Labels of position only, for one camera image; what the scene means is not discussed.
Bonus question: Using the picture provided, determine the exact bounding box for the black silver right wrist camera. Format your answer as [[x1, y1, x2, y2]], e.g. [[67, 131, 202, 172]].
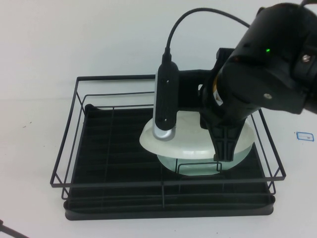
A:
[[152, 60, 179, 142]]

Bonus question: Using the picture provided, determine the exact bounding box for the pale green plate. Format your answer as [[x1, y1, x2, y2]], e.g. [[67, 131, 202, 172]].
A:
[[156, 142, 253, 178]]

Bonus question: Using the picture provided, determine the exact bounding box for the blue outlined rectangle mark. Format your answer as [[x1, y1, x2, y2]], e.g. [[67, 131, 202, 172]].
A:
[[295, 131, 315, 143]]

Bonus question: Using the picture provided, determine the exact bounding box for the black wire dish rack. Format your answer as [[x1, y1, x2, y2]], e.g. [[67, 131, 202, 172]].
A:
[[49, 73, 287, 200]]

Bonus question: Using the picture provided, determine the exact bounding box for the black plastic drip tray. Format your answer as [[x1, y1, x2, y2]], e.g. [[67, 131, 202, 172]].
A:
[[63, 103, 276, 220]]

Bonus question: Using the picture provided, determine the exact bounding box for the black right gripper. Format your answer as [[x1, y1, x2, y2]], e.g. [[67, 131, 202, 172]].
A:
[[199, 58, 264, 163]]

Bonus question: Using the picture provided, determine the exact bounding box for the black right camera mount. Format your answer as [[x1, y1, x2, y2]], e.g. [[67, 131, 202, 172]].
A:
[[177, 47, 236, 111]]

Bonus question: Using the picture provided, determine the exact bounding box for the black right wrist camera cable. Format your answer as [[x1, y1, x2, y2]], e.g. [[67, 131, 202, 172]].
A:
[[162, 8, 252, 62]]

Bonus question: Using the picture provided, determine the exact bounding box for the white plate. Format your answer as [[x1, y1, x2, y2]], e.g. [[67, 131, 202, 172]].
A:
[[139, 110, 256, 162]]

